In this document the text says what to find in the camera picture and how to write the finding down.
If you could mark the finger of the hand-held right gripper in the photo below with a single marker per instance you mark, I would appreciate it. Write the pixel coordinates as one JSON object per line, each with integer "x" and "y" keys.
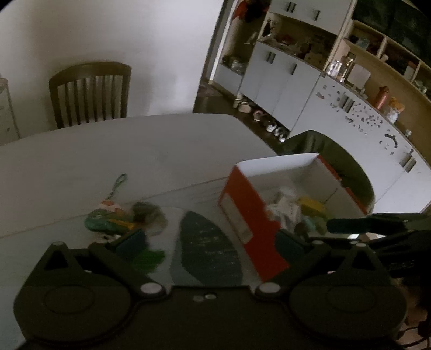
{"x": 363, "y": 224}
{"x": 331, "y": 239}

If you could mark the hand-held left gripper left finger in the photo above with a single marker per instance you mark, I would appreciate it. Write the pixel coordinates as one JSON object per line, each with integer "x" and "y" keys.
{"x": 129, "y": 244}

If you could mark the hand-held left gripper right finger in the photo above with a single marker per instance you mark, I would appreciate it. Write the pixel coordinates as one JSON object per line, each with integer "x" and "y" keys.
{"x": 289, "y": 250}

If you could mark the green plastic wrapper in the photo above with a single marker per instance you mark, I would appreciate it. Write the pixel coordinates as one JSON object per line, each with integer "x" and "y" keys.
{"x": 150, "y": 261}

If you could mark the yellow box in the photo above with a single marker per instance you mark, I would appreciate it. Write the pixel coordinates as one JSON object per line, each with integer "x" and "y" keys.
{"x": 311, "y": 205}

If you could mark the red cardboard box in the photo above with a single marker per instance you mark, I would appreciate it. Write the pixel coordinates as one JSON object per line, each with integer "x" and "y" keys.
{"x": 245, "y": 215}

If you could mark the dark furry item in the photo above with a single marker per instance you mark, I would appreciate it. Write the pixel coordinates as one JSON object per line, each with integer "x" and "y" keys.
{"x": 150, "y": 215}

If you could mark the white speckled cabinet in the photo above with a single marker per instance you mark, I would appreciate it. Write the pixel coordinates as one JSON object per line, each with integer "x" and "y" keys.
{"x": 370, "y": 154}

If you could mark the dark green chair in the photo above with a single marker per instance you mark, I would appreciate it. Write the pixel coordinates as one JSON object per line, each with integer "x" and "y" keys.
{"x": 336, "y": 158}

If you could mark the dark green oval mat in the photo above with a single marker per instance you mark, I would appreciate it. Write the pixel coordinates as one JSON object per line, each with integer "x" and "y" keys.
{"x": 208, "y": 249}

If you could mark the orange lid jar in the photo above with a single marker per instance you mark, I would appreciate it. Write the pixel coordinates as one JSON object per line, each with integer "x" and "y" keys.
{"x": 394, "y": 111}

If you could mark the row of shoes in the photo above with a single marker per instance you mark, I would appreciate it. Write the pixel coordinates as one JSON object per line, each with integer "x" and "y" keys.
{"x": 269, "y": 124}

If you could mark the copper bottle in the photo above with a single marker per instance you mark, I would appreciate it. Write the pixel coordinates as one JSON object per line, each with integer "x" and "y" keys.
{"x": 381, "y": 97}

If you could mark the white square board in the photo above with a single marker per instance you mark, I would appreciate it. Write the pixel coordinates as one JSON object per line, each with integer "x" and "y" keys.
{"x": 358, "y": 75}

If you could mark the small glass jar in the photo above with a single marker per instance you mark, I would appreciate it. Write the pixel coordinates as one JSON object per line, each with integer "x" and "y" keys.
{"x": 334, "y": 69}

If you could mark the tall glass jar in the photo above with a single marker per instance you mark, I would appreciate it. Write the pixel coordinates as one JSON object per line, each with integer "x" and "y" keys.
{"x": 347, "y": 67}

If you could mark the white door cabinet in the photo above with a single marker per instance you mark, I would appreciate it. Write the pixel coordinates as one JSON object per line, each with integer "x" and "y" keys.
{"x": 279, "y": 84}

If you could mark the brown wooden chair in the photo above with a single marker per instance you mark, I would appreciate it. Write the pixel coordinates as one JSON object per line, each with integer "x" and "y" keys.
{"x": 89, "y": 72}

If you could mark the wooden shelf unit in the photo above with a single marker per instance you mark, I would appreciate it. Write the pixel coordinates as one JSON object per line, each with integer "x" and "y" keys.
{"x": 370, "y": 37}

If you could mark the red cloth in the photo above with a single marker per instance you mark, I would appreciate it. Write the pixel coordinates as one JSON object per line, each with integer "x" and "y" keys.
{"x": 240, "y": 8}

